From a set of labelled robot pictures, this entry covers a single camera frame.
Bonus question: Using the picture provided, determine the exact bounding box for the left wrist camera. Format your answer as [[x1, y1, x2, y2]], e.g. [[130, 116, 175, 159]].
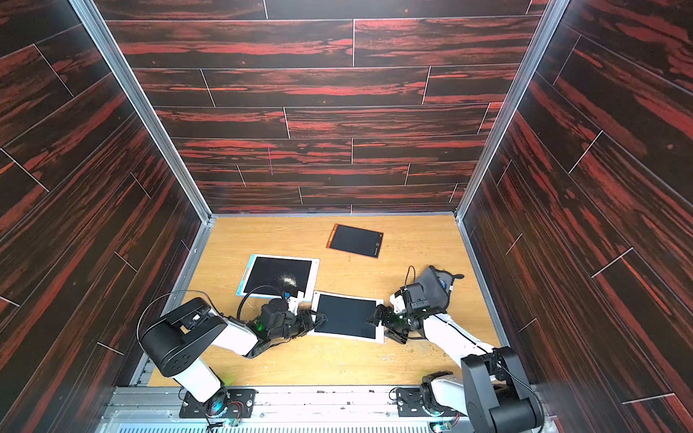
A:
[[286, 292, 304, 315]]

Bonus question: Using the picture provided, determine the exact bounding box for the aluminium front rail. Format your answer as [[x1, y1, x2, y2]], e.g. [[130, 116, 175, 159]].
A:
[[96, 385, 559, 433]]

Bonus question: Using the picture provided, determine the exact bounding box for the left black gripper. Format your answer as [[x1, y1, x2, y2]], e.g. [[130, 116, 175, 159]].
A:
[[268, 309, 328, 343]]

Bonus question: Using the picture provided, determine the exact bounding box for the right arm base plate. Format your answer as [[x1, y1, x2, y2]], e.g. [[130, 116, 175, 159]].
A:
[[389, 387, 440, 418]]

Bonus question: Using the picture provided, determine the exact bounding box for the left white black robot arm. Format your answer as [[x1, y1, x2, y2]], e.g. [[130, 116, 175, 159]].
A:
[[137, 297, 327, 417]]

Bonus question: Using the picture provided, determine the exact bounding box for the grey microfibre cloth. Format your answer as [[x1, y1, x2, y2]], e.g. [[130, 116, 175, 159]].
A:
[[413, 265, 465, 312]]

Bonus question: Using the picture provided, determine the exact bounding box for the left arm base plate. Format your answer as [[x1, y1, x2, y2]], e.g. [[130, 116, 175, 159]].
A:
[[179, 388, 257, 420]]

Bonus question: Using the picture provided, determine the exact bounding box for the blue-edged white drawing tablet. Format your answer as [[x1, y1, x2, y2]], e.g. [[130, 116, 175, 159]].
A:
[[236, 254, 319, 302]]

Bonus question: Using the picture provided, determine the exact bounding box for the red drawing tablet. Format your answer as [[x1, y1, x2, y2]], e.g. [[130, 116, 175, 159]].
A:
[[327, 224, 384, 258]]

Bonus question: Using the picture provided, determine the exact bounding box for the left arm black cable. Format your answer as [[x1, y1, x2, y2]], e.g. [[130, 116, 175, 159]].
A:
[[235, 284, 285, 323]]

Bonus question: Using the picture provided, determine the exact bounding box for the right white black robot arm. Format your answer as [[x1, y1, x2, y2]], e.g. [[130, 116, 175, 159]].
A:
[[366, 278, 546, 432]]

